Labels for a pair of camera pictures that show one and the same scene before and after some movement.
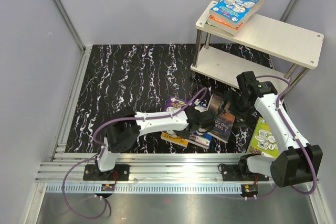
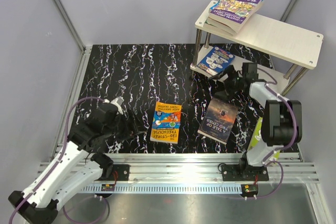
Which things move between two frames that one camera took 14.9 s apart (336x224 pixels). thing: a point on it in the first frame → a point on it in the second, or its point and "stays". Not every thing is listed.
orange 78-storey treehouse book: x=224 y=23 → x=218 y=24
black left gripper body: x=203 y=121 → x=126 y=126
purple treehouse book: x=177 y=103 → x=237 y=8
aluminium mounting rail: x=145 y=169 stays
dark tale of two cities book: x=224 y=120 stays
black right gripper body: x=243 y=110 → x=232 y=85
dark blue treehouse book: x=203 y=140 → x=216 y=61
